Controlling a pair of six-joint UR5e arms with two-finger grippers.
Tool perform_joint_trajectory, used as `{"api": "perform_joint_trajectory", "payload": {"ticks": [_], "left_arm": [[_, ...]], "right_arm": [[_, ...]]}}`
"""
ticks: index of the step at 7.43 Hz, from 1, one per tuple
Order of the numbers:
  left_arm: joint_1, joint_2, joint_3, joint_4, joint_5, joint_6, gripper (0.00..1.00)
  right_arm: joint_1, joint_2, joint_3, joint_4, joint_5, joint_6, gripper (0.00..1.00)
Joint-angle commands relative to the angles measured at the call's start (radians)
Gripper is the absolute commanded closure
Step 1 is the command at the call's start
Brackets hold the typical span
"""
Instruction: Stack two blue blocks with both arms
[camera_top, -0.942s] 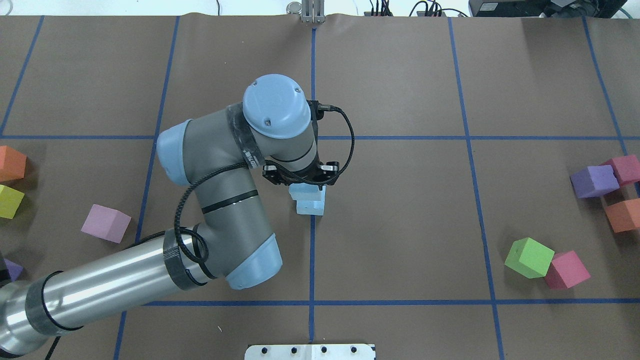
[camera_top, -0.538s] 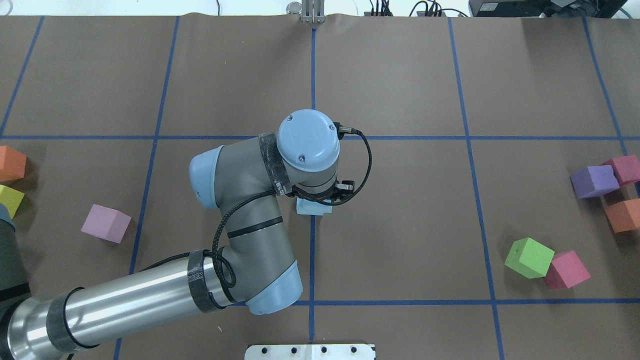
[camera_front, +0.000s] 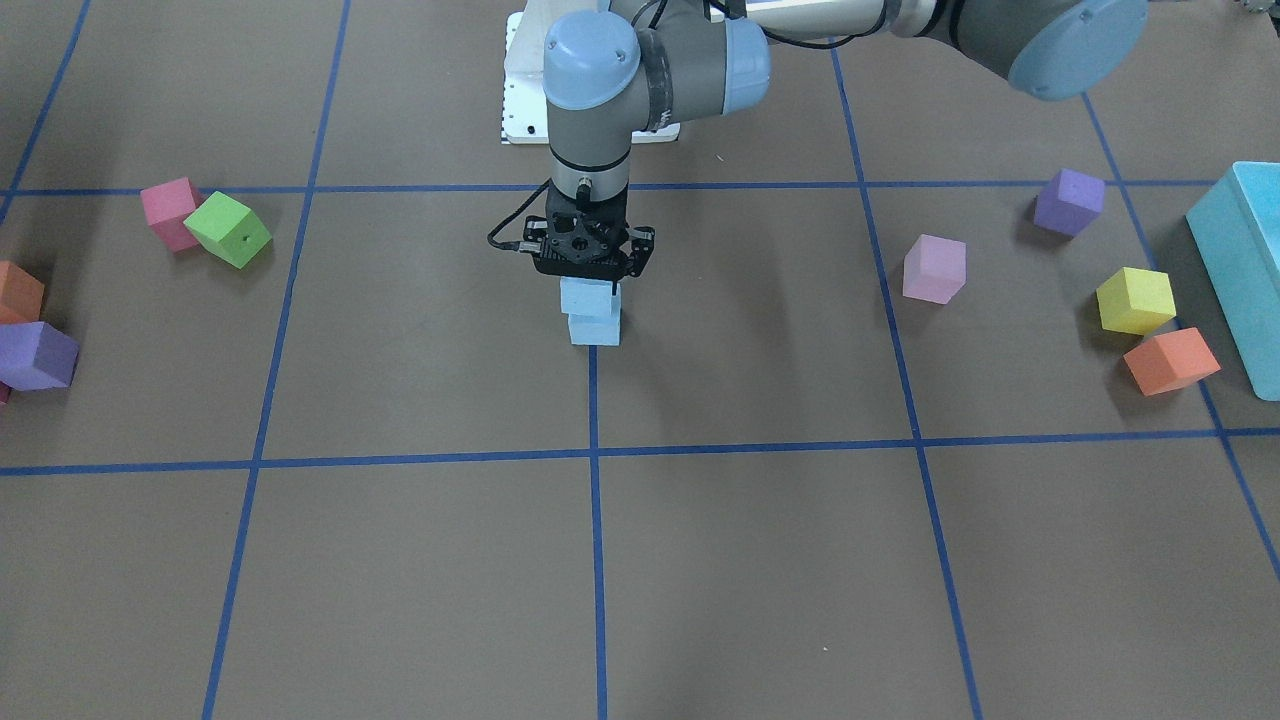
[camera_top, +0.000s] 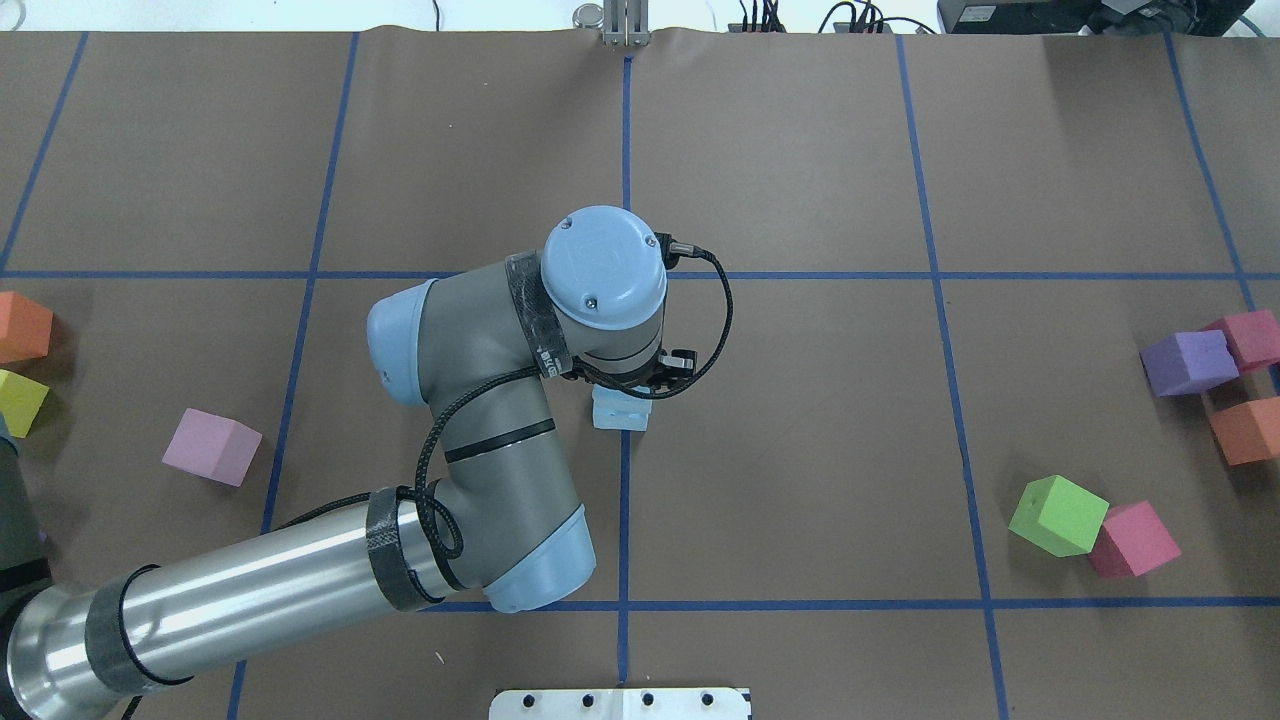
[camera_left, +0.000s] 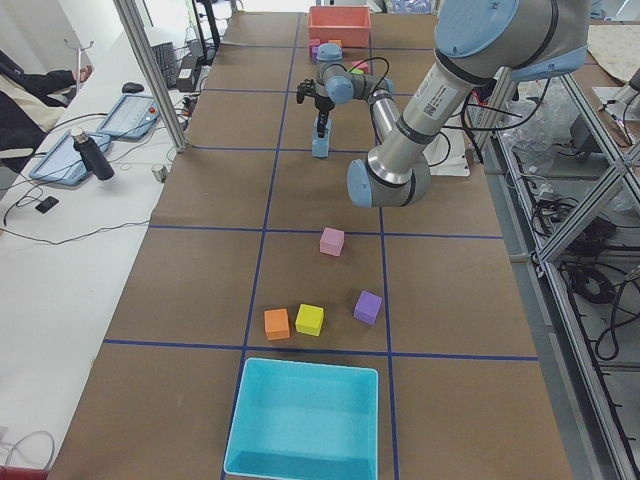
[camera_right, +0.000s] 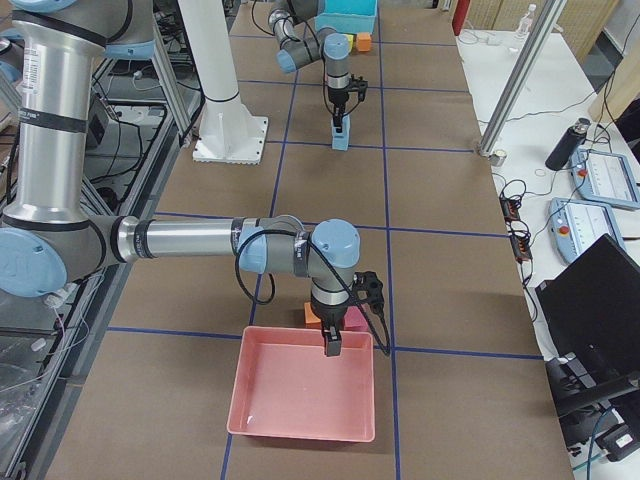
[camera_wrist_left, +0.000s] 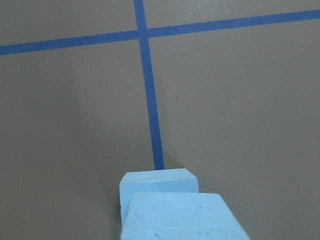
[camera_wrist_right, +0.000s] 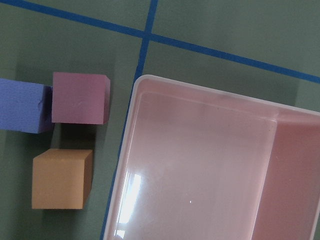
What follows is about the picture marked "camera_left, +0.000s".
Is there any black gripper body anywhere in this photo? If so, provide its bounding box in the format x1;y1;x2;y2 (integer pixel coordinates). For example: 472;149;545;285
314;92;335;117

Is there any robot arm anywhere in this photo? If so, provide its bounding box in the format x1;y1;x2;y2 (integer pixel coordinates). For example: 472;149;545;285
297;1;591;208

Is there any purple foam block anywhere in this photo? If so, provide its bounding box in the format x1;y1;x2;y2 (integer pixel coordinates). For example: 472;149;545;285
309;45;319;64
353;290;382;325

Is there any pink plastic tray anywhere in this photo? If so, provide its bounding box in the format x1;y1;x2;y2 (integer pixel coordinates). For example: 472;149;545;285
307;6;371;48

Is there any pink lilac foam block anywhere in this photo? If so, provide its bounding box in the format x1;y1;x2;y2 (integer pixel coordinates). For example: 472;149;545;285
319;227;345;257

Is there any black computer keyboard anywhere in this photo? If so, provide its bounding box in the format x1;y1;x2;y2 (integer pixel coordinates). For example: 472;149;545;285
151;42;178;89

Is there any small silver tape roll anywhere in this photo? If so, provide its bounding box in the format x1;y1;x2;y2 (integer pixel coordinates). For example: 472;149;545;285
151;165;168;183

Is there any teach pendant far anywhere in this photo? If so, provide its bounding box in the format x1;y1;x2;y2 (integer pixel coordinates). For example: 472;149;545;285
97;94;159;141

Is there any teach pendant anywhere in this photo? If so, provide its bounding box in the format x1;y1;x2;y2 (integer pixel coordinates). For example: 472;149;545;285
29;130;111;186
97;94;159;141

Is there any black computer mouse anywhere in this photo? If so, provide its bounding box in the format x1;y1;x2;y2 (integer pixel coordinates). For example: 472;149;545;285
121;82;144;94

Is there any yellow foam block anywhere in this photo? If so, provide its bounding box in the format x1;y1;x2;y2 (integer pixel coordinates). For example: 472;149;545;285
295;304;324;336

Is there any black water bottle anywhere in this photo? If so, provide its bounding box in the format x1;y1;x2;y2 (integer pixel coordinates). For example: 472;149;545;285
70;127;115;181

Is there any teach pendant near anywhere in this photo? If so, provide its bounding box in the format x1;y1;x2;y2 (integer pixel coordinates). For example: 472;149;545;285
29;130;111;186

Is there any seated person dark jacket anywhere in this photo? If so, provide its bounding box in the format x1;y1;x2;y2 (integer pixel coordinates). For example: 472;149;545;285
1;51;94;173

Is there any black smartphone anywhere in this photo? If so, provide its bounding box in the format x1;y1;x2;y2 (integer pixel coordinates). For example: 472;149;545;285
35;196;59;214

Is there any cyan plastic tray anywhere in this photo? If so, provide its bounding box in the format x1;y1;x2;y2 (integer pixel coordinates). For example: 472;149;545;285
223;358;379;479

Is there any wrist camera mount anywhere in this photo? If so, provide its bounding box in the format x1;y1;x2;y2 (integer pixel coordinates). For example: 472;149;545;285
296;79;317;104

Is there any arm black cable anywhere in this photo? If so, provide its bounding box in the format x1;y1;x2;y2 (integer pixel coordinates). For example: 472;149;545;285
349;56;396;101

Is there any white camera mast base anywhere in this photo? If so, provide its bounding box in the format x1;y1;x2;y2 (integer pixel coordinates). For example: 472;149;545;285
425;129;470;177

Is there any aluminium frame post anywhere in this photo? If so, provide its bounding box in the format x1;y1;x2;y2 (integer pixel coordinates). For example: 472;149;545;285
113;0;187;153

